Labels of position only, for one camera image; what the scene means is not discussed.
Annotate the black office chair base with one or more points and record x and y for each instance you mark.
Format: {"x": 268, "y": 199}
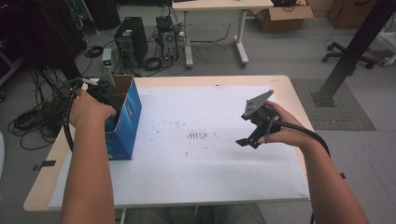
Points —
{"x": 348, "y": 56}

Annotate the black metal beam stand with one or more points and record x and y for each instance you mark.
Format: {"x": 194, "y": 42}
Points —
{"x": 351, "y": 53}

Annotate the black tape strip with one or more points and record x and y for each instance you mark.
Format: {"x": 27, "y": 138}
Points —
{"x": 45, "y": 164}

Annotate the open brown cardboard box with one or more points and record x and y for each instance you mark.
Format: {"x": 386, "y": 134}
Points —
{"x": 280, "y": 20}

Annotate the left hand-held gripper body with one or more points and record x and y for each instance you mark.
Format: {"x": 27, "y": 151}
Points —
{"x": 106, "y": 93}

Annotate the white table mat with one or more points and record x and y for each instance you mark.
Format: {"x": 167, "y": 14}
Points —
{"x": 202, "y": 174}

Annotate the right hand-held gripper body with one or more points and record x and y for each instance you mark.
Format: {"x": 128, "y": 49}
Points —
{"x": 263, "y": 116}

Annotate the white desk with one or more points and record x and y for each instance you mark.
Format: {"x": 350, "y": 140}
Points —
{"x": 218, "y": 4}

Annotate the person's right hand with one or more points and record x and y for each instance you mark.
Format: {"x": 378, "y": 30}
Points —
{"x": 289, "y": 137}

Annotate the closed brown cardboard box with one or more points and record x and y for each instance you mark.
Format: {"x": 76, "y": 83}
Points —
{"x": 348, "y": 14}

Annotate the person's left hand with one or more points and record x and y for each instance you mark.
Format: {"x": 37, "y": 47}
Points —
{"x": 90, "y": 110}

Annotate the black computer tower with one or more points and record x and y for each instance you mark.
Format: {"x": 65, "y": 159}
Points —
{"x": 132, "y": 40}

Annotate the open-sided computer tower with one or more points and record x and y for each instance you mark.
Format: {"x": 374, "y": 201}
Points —
{"x": 168, "y": 40}

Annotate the grey floor mat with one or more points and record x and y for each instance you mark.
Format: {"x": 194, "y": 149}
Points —
{"x": 345, "y": 115}

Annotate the blue cardboard box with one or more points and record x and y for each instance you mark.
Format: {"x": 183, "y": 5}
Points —
{"x": 127, "y": 124}

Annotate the light wooden table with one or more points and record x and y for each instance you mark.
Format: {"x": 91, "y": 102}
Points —
{"x": 46, "y": 183}

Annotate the small silver power unit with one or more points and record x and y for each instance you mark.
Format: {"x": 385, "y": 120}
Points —
{"x": 106, "y": 57}

